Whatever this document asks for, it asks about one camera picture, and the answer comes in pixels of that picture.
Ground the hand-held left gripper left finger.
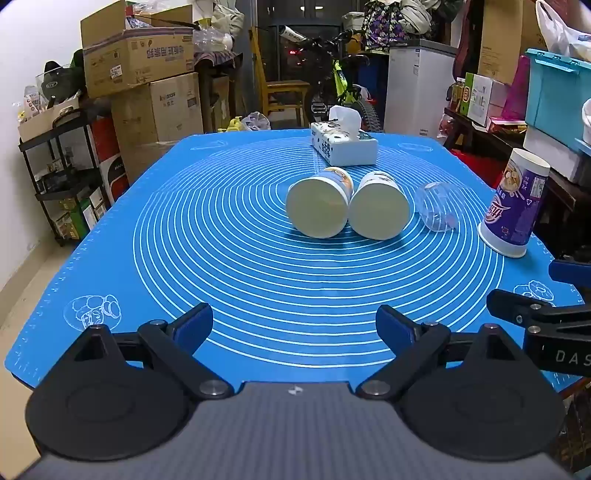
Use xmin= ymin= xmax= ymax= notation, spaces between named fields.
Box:
xmin=55 ymin=302 xmax=234 ymax=400

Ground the red and white box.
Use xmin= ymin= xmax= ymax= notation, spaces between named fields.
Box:
xmin=99 ymin=148 xmax=131 ymax=204

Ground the large closed cardboard box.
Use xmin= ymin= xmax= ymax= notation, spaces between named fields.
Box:
xmin=111 ymin=72 xmax=204 ymax=145

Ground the black bicycle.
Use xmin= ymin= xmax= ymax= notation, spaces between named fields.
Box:
xmin=277 ymin=23 xmax=384 ymax=134

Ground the white paper cup orange print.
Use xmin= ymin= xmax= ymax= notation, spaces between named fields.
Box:
xmin=285 ymin=167 xmax=355 ymax=239

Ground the purple paper cup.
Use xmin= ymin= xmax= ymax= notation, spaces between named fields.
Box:
xmin=478 ymin=148 xmax=551 ymax=258

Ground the green and white carton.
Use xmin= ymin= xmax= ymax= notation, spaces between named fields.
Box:
xmin=464 ymin=72 xmax=509 ymax=127

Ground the white storage box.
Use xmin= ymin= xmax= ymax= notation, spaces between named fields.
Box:
xmin=523 ymin=124 xmax=591 ymax=183

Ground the white paper cup green print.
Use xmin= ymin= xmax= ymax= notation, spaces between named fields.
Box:
xmin=348 ymin=171 xmax=411 ymax=241

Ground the pink bag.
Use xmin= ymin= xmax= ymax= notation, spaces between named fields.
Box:
xmin=501 ymin=55 xmax=532 ymax=121

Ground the open cardboard box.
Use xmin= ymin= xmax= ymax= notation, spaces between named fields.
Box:
xmin=81 ymin=0 xmax=195 ymax=99

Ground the black helmet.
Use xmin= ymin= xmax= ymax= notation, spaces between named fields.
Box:
xmin=37 ymin=60 xmax=86 ymax=109

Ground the tall brown cardboard box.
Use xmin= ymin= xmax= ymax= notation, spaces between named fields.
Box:
xmin=478 ymin=0 xmax=548 ymax=86

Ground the blue silicone baking mat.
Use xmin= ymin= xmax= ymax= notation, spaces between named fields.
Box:
xmin=2 ymin=129 xmax=585 ymax=393

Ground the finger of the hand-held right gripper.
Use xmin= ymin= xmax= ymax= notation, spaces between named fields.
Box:
xmin=487 ymin=290 xmax=591 ymax=334
xmin=549 ymin=260 xmax=591 ymax=283

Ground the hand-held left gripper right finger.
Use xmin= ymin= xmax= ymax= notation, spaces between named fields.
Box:
xmin=358 ymin=305 xmax=532 ymax=400

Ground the crumpled clear plastic bag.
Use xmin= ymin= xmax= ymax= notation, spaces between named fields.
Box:
xmin=242 ymin=111 xmax=272 ymax=132

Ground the purple floral cloth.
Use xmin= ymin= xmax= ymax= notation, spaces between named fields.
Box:
xmin=362 ymin=0 xmax=408 ymax=51

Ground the clear plastic cup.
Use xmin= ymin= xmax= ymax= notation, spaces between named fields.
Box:
xmin=413 ymin=181 xmax=460 ymax=233

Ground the white chest freezer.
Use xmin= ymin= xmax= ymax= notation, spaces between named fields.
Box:
xmin=384 ymin=39 xmax=458 ymax=139

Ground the wooden chair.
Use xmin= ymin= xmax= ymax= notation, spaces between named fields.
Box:
xmin=252 ymin=28 xmax=311 ymax=127

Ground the small cardboard box black handle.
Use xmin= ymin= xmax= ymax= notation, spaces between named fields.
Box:
xmin=18 ymin=95 xmax=83 ymax=141

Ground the black metal shelf rack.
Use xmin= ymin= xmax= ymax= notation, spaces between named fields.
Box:
xmin=18 ymin=108 xmax=114 ymax=247

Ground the teal plastic storage bin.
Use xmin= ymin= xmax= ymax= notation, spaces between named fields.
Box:
xmin=524 ymin=47 xmax=591 ymax=145

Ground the amber drink bottle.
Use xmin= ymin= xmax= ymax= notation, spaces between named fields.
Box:
xmin=450 ymin=78 xmax=466 ymax=114

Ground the white tissue box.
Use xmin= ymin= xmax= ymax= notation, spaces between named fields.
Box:
xmin=309 ymin=105 xmax=379 ymax=167

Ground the white plastic bag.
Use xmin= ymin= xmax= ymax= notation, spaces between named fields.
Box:
xmin=536 ymin=0 xmax=591 ymax=58

